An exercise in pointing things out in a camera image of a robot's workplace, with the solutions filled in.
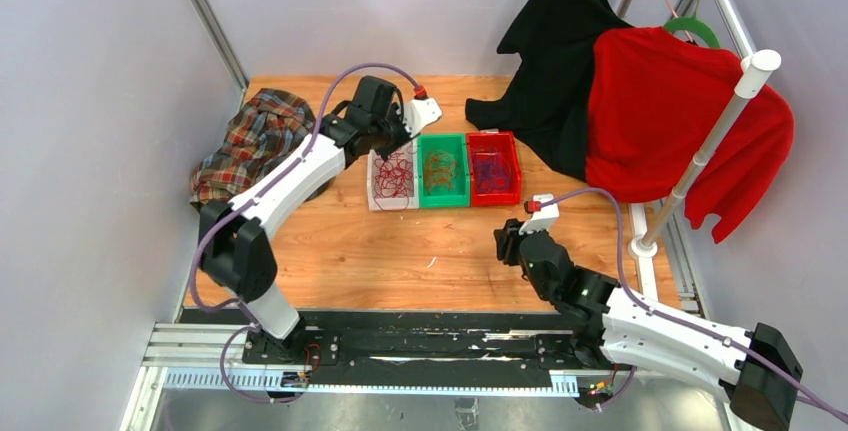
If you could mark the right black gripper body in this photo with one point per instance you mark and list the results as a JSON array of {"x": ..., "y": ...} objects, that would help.
[{"x": 510, "y": 250}]

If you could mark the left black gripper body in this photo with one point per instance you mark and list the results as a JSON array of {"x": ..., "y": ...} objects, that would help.
[{"x": 390, "y": 134}]

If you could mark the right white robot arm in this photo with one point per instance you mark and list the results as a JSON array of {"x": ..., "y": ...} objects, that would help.
[{"x": 751, "y": 370}]

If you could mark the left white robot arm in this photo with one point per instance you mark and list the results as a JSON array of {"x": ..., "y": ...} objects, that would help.
[{"x": 234, "y": 246}]

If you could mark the white plastic bin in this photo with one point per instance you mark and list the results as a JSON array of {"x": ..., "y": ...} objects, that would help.
[{"x": 392, "y": 184}]

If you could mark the red plastic bin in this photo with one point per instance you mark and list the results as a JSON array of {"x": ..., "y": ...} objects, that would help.
[{"x": 496, "y": 176}]

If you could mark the green plastic bin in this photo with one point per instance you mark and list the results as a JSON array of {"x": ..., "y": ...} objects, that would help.
[{"x": 444, "y": 180}]

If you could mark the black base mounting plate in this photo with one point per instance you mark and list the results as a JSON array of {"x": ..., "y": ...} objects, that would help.
[{"x": 546, "y": 338}]

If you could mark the plaid flannel shirt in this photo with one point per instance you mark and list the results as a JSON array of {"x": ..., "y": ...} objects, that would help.
[{"x": 261, "y": 135}]

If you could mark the black t-shirt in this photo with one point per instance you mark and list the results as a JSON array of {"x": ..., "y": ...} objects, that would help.
[{"x": 545, "y": 105}]

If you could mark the red t-shirt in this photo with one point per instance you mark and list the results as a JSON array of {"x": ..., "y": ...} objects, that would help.
[{"x": 654, "y": 100}]

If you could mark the green hanger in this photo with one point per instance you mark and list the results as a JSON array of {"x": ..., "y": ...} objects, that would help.
[{"x": 693, "y": 26}]

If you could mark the white clothes rack pole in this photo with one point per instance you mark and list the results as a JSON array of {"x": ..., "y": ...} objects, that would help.
[{"x": 757, "y": 68}]

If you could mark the metal rack top bar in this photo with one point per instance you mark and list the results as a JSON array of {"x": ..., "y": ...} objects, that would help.
[{"x": 735, "y": 27}]

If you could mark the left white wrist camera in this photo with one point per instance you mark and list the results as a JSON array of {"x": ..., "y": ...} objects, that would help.
[{"x": 418, "y": 114}]

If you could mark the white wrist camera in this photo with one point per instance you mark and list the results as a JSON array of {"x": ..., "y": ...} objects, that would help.
[
  {"x": 543, "y": 214},
  {"x": 418, "y": 114}
]

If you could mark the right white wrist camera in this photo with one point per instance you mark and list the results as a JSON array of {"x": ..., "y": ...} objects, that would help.
[{"x": 543, "y": 214}]

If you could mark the slotted aluminium rail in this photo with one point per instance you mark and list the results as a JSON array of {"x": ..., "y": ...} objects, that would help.
[{"x": 220, "y": 357}]

